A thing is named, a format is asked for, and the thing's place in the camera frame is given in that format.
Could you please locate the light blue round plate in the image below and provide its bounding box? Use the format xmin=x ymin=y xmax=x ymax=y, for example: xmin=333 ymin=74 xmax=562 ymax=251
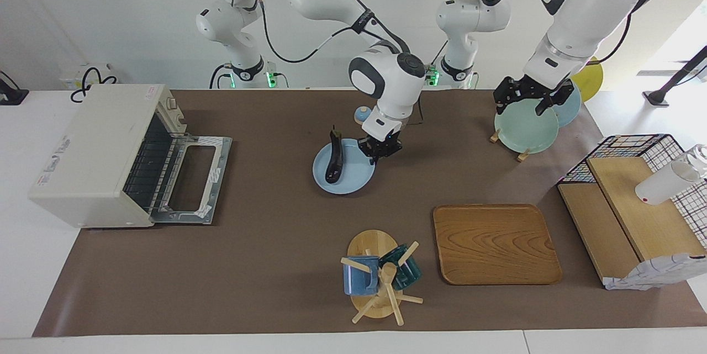
xmin=313 ymin=139 xmax=376 ymax=195

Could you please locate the dark purple eggplant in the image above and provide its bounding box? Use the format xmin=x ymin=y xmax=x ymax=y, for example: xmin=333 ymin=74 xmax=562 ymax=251
xmin=325 ymin=126 xmax=345 ymax=184

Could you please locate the glass oven door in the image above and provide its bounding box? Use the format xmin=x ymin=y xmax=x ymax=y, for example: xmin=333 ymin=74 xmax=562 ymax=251
xmin=150 ymin=133 xmax=233 ymax=226

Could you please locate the beige toaster oven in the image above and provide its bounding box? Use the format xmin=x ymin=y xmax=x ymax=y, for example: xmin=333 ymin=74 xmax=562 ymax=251
xmin=29 ymin=84 xmax=186 ymax=229

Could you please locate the pale blue racked plate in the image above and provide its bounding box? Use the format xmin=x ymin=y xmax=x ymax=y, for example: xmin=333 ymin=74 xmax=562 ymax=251
xmin=552 ymin=83 xmax=582 ymax=127

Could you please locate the pale green plate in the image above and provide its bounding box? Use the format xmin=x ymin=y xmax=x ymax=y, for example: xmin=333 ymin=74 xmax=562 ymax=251
xmin=494 ymin=97 xmax=560 ymax=154

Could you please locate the wooden plate rack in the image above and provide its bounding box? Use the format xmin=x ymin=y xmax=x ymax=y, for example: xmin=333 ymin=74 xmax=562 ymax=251
xmin=490 ymin=129 xmax=531 ymax=162

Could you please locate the yellow plate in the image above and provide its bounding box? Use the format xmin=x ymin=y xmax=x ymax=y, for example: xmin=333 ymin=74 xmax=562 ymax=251
xmin=572 ymin=59 xmax=604 ymax=102

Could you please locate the wooden mug tree stand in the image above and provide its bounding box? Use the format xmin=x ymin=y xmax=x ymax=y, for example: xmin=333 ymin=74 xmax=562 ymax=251
xmin=341 ymin=229 xmax=424 ymax=326

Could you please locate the dark green mug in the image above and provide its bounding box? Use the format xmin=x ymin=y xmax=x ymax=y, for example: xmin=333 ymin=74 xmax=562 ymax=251
xmin=379 ymin=245 xmax=422 ymax=290

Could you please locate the blue mug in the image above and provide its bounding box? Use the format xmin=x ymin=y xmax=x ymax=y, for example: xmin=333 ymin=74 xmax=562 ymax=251
xmin=343 ymin=256 xmax=381 ymax=295

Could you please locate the black desk stand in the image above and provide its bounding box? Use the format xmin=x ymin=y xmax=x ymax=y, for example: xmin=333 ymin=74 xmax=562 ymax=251
xmin=642 ymin=45 xmax=707 ymax=107

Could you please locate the brown wooden tray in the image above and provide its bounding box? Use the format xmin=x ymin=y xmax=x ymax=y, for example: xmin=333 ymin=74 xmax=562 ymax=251
xmin=433 ymin=204 xmax=563 ymax=286

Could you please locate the white cylindrical cup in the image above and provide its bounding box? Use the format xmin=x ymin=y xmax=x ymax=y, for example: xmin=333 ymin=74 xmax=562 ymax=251
xmin=635 ymin=144 xmax=707 ymax=205

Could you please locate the brown table mat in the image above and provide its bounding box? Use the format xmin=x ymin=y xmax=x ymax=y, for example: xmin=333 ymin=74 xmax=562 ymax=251
xmin=32 ymin=89 xmax=707 ymax=337

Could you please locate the black clamp device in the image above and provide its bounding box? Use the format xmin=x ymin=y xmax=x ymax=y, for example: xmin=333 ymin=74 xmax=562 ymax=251
xmin=0 ymin=71 xmax=29 ymax=106

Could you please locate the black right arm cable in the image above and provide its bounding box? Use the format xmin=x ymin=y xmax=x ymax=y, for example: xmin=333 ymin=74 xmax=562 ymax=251
xmin=231 ymin=0 xmax=412 ymax=65

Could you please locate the wire and wood shelf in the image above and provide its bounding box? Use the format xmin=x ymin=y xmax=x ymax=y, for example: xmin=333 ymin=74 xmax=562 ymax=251
xmin=557 ymin=134 xmax=707 ymax=291

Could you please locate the metal oven wire rack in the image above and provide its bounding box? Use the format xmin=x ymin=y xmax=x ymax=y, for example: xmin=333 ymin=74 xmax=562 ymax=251
xmin=124 ymin=122 xmax=183 ymax=212

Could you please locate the white power strip with cable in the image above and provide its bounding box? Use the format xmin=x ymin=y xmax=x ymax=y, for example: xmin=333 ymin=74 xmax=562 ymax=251
xmin=60 ymin=64 xmax=119 ymax=104

